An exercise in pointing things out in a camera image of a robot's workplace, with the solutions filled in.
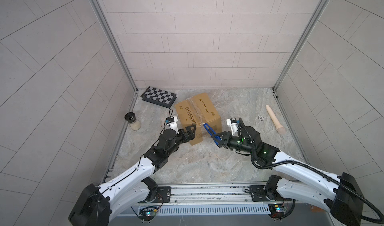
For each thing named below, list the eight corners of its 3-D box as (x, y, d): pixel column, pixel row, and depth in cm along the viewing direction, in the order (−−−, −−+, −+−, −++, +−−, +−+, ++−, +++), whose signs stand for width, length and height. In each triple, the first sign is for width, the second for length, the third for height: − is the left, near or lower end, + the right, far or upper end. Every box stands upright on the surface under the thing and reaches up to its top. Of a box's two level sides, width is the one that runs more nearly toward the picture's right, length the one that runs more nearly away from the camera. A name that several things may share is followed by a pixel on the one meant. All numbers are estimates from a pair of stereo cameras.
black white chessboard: (140, 100, 111) (139, 97, 108) (150, 88, 118) (149, 85, 116) (169, 108, 106) (168, 106, 103) (177, 96, 113) (176, 93, 111)
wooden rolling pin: (277, 134, 94) (279, 132, 91) (264, 107, 108) (265, 104, 105) (283, 134, 94) (285, 131, 92) (269, 107, 108) (271, 104, 105)
